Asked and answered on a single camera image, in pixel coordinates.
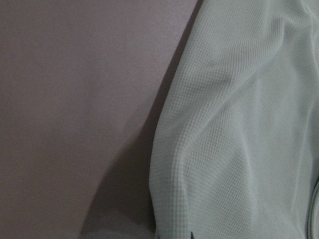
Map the green long sleeve shirt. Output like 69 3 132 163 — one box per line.
149 0 319 239

